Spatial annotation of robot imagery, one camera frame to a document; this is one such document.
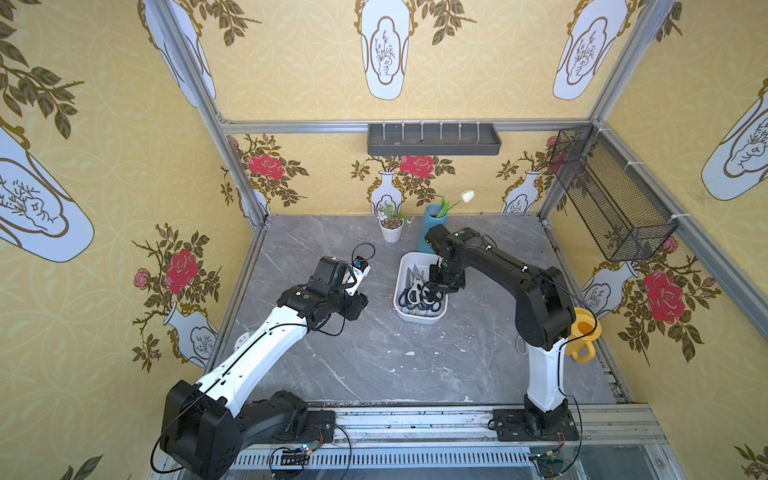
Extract blue scissors floor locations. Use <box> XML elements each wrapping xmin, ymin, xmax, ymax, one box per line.
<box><xmin>418</xmin><ymin>301</ymin><xmax>442</xmax><ymax>313</ymax></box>

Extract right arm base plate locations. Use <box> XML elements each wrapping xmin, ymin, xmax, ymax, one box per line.
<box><xmin>487</xmin><ymin>408</ymin><xmax>581</xmax><ymax>442</ymax></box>

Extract small white potted plant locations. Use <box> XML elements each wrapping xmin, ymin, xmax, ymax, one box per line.
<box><xmin>376</xmin><ymin>204</ymin><xmax>413</xmax><ymax>243</ymax></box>

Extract grey wall shelf rack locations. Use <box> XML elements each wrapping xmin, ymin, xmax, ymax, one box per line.
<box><xmin>366</xmin><ymin>121</ymin><xmax>502</xmax><ymax>157</ymax></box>

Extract aluminium rail base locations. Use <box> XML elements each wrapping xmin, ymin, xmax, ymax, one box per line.
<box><xmin>221</xmin><ymin>404</ymin><xmax>683</xmax><ymax>479</ymax></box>

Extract small circuit board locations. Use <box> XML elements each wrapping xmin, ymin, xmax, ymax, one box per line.
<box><xmin>278</xmin><ymin>440</ymin><xmax>322</xmax><ymax>468</ymax></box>
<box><xmin>528</xmin><ymin>453</ymin><xmax>565</xmax><ymax>479</ymax></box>

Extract black wire mesh basket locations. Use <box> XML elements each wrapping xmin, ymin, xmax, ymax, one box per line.
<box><xmin>550</xmin><ymin>126</ymin><xmax>678</xmax><ymax>262</ymax></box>

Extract small circuit board right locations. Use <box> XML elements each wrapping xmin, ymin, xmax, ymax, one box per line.
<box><xmin>528</xmin><ymin>453</ymin><xmax>565</xmax><ymax>479</ymax></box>

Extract yellow watering can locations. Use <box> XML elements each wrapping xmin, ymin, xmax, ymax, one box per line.
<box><xmin>565</xmin><ymin>308</ymin><xmax>602</xmax><ymax>364</ymax></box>

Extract blue scissors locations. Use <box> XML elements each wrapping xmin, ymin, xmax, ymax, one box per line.
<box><xmin>397</xmin><ymin>277</ymin><xmax>411</xmax><ymax>310</ymax></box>

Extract white green tape roll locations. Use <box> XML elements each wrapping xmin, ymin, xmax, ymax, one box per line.
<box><xmin>234</xmin><ymin>331</ymin><xmax>253</xmax><ymax>351</ymax></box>

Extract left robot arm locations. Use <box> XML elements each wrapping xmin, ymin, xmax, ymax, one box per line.
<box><xmin>154</xmin><ymin>256</ymin><xmax>370</xmax><ymax>479</ymax></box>

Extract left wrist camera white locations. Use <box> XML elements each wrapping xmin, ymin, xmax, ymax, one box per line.
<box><xmin>346</xmin><ymin>256</ymin><xmax>370</xmax><ymax>296</ymax></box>

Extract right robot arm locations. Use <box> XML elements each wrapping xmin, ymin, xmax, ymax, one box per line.
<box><xmin>425</xmin><ymin>225</ymin><xmax>576</xmax><ymax>430</ymax></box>

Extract white plastic storage box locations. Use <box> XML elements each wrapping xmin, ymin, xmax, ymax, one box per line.
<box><xmin>393</xmin><ymin>252</ymin><xmax>447</xmax><ymax>325</ymax></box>

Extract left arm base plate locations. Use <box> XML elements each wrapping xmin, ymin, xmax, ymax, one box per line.
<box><xmin>275</xmin><ymin>410</ymin><xmax>335</xmax><ymax>445</ymax></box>

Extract small circuit board left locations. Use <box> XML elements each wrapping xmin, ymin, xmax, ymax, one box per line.
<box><xmin>278</xmin><ymin>440</ymin><xmax>322</xmax><ymax>468</ymax></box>

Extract blue cylindrical vase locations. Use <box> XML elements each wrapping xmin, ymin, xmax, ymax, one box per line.
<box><xmin>416</xmin><ymin>204</ymin><xmax>447</xmax><ymax>254</ymax></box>

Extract black scissors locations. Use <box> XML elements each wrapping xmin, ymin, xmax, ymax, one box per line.
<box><xmin>421</xmin><ymin>282</ymin><xmax>445</xmax><ymax>303</ymax></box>

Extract white kitchen scissors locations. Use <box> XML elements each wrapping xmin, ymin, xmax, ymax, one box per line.
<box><xmin>407</xmin><ymin>267</ymin><xmax>424</xmax><ymax>308</ymax></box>

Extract white tulip flower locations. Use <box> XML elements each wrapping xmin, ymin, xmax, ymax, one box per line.
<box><xmin>435</xmin><ymin>190</ymin><xmax>476</xmax><ymax>218</ymax></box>

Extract pink handled scissors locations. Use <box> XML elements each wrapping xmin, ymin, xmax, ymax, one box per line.
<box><xmin>514</xmin><ymin>335</ymin><xmax>528</xmax><ymax>356</ymax></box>

